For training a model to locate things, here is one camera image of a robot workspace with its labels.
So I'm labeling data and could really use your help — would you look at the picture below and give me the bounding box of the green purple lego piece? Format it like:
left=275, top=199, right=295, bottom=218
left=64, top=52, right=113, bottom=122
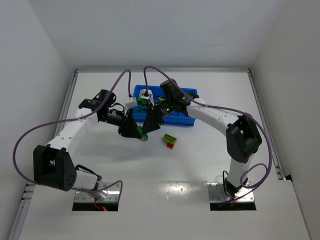
left=137, top=125, right=148, bottom=142

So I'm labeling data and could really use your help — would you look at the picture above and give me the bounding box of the yellow long lego brick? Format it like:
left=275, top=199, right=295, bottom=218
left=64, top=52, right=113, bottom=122
left=162, top=133, right=178, bottom=149

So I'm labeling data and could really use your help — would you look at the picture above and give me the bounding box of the green lego brick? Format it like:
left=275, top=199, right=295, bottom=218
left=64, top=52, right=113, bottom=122
left=137, top=97, right=150, bottom=109

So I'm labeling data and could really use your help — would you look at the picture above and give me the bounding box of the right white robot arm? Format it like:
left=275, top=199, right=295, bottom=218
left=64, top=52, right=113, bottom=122
left=142, top=79, right=262, bottom=198

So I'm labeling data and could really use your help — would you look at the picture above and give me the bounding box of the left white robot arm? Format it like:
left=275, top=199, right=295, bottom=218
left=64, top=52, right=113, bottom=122
left=33, top=89, right=148, bottom=192

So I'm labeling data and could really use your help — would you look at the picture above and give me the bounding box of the blue compartment tray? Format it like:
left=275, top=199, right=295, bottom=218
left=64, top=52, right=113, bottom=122
left=133, top=85, right=195, bottom=126

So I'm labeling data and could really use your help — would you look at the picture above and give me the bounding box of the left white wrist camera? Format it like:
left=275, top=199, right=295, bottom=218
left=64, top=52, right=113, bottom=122
left=124, top=97, right=138, bottom=110

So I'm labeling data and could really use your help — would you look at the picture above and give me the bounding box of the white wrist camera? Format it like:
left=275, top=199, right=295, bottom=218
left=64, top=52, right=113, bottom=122
left=139, top=89, right=154, bottom=104
left=124, top=97, right=138, bottom=110

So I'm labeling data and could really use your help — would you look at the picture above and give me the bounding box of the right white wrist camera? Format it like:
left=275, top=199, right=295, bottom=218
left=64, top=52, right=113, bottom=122
left=139, top=89, right=154, bottom=104

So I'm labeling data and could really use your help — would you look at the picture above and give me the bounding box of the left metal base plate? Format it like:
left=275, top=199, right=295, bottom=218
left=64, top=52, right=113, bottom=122
left=73, top=180, right=123, bottom=204

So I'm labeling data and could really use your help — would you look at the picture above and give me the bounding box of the metal base plate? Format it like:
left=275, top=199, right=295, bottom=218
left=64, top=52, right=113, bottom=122
left=73, top=180, right=123, bottom=204
left=207, top=182, right=255, bottom=204

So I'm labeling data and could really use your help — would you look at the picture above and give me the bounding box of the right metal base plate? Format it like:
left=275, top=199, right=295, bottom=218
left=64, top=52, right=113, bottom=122
left=207, top=182, right=255, bottom=204

